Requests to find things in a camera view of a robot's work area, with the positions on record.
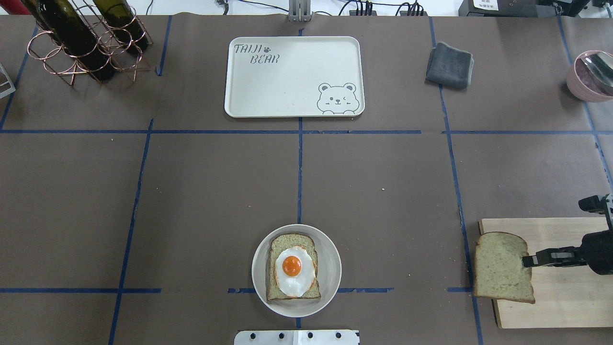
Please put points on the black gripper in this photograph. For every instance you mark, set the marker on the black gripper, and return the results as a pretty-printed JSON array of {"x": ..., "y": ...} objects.
[{"x": 599, "y": 251}]

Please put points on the cream bear tray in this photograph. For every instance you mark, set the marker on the cream bear tray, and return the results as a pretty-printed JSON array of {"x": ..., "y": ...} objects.
[{"x": 293, "y": 76}]

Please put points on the wooden cutting board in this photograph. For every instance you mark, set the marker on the wooden cutting board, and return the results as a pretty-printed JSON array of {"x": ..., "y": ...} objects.
[{"x": 573, "y": 297}]

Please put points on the pink bowl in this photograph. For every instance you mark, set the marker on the pink bowl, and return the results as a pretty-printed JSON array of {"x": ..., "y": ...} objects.
[{"x": 580, "y": 84}]

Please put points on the metal scoop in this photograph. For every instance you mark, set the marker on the metal scoop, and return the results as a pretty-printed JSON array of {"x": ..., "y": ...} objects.
[{"x": 600, "y": 69}]

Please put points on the grey folded cloth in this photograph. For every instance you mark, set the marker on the grey folded cloth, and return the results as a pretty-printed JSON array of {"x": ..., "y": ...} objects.
[{"x": 450, "y": 66}]

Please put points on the white plate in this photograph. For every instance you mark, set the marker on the white plate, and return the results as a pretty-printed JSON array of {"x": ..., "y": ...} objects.
[{"x": 329, "y": 276}]

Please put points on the fried egg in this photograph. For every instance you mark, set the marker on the fried egg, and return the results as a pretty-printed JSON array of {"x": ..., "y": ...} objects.
[{"x": 294, "y": 271}]

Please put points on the black power strip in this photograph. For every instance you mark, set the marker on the black power strip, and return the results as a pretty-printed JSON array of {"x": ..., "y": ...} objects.
[{"x": 367, "y": 8}]

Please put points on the green wine bottle middle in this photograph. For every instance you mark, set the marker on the green wine bottle middle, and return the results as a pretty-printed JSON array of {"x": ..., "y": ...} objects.
[{"x": 118, "y": 14}]

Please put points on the green wine bottle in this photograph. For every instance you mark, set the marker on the green wine bottle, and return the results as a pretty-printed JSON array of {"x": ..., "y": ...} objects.
[
  {"x": 118, "y": 14},
  {"x": 60, "y": 20}
]

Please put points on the green wine bottle front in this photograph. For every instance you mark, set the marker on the green wine bottle front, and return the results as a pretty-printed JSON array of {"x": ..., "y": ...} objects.
[{"x": 60, "y": 20}]

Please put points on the red cylinder tube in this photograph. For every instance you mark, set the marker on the red cylinder tube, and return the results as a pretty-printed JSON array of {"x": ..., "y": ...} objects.
[{"x": 14, "y": 7}]

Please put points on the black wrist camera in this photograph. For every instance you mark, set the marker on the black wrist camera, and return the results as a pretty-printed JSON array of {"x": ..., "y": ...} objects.
[{"x": 599, "y": 204}]

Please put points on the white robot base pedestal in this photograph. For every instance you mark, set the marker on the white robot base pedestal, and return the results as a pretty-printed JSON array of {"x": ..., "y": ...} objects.
[{"x": 298, "y": 337}]

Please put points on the aluminium frame post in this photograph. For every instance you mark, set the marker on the aluminium frame post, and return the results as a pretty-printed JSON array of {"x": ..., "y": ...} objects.
[{"x": 299, "y": 11}]

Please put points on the copper wire bottle rack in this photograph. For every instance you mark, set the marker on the copper wire bottle rack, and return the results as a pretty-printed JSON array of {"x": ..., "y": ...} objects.
[{"x": 122, "y": 61}]

